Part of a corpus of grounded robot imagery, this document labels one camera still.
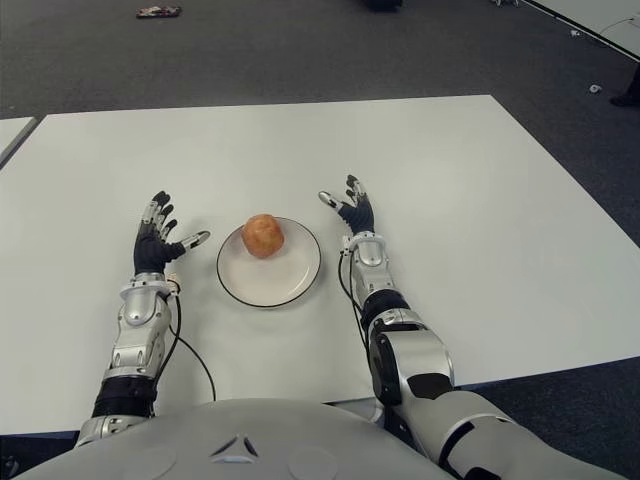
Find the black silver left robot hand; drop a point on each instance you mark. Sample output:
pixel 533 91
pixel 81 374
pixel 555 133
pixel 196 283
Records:
pixel 150 252

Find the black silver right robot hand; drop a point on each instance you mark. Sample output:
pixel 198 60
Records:
pixel 361 217

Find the red apple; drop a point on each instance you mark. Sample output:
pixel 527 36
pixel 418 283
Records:
pixel 263 235

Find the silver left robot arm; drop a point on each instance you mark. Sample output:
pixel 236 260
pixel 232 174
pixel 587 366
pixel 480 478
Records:
pixel 137 315

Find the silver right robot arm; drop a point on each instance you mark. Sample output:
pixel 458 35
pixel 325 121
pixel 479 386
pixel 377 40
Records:
pixel 415 350

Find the white plate with black rim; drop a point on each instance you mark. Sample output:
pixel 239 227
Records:
pixel 270 285

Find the neighbouring white table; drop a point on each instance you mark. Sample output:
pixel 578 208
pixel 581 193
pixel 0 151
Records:
pixel 14 132

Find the grey robot torso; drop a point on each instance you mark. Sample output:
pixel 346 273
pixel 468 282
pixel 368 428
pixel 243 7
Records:
pixel 250 430

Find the black object on floor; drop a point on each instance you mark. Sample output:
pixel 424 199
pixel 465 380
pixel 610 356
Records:
pixel 382 4

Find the dark patterned floor object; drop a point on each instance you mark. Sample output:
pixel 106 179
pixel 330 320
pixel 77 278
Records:
pixel 159 11

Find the black device below table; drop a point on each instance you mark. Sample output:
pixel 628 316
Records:
pixel 7 466

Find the person's dark leg and shoe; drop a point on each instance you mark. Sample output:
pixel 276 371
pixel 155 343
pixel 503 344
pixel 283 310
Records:
pixel 630 95

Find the white table with black edge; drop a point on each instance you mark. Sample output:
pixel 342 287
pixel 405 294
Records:
pixel 607 22

